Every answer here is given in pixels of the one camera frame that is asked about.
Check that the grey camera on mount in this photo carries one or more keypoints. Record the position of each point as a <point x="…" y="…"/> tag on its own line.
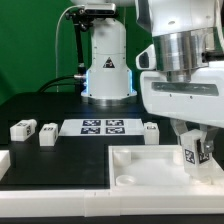
<point x="101" y="9"/>

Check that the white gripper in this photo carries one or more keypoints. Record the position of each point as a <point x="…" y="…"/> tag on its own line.
<point x="200" y="101"/>

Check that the white left fence piece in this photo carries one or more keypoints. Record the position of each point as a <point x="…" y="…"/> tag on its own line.
<point x="4" y="162"/>

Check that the white square table top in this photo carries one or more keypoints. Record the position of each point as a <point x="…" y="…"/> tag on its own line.
<point x="156" y="167"/>

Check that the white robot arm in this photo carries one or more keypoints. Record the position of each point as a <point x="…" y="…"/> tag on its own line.
<point x="182" y="71"/>

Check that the white front fence wall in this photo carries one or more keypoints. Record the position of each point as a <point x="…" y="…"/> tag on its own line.
<point x="117" y="202"/>

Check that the white sheet with markers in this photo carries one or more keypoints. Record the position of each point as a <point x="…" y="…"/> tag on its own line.
<point x="101" y="127"/>

